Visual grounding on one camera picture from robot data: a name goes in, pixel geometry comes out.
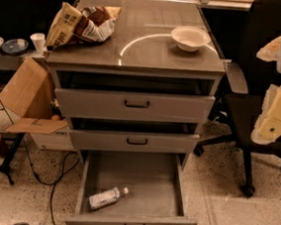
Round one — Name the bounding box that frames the low grey shelf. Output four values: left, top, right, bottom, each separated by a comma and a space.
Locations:
0, 51, 46, 70

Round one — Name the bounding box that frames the top grey drawer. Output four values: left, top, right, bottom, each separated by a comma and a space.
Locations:
55, 88, 215, 123

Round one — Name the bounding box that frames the grey drawer cabinet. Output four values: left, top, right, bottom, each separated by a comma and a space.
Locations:
37, 0, 233, 169

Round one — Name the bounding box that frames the crumpled chip bag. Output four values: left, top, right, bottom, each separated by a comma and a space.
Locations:
45, 3, 122, 48

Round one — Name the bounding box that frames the middle grey drawer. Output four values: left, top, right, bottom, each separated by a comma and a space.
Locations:
70, 130, 200, 154

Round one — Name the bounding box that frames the white paper cup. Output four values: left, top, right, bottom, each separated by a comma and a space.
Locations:
31, 33, 46, 55

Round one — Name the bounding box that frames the blue patterned bowl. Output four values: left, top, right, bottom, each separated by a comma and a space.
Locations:
2, 38, 29, 56

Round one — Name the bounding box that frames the open cardboard box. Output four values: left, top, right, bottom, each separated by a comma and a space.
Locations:
0, 57, 74, 151

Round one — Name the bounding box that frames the black tripod stand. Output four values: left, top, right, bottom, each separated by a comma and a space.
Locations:
0, 133, 24, 184

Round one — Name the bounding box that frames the black office chair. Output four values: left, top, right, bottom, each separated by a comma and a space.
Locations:
193, 0, 281, 196

